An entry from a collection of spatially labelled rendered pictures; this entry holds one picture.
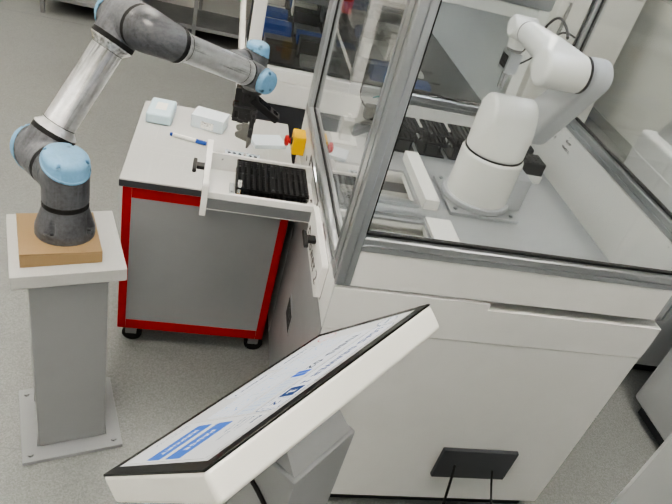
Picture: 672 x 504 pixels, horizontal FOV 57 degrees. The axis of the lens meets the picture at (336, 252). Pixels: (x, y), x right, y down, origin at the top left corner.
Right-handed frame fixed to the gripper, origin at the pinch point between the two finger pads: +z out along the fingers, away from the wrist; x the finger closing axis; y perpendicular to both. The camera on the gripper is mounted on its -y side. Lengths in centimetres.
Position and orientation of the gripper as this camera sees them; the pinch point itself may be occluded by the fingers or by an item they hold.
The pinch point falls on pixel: (249, 142)
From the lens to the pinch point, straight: 223.6
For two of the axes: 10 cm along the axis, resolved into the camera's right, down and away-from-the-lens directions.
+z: -2.3, 7.9, 5.7
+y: -9.7, -1.6, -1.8
